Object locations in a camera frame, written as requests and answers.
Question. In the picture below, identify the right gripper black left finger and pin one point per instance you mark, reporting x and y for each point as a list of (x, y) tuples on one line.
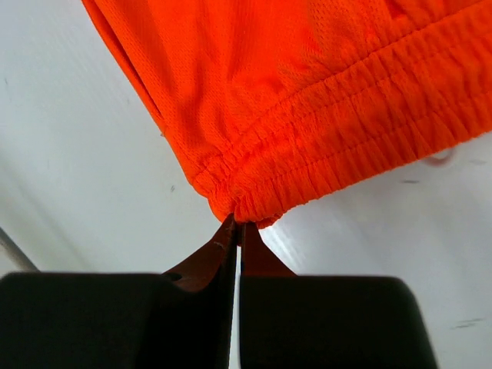
[(177, 319)]

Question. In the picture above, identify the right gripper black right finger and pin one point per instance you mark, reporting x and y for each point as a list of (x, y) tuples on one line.
[(329, 321)]

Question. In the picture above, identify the orange shorts with white drawstring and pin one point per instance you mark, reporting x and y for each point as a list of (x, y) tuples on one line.
[(270, 104)]

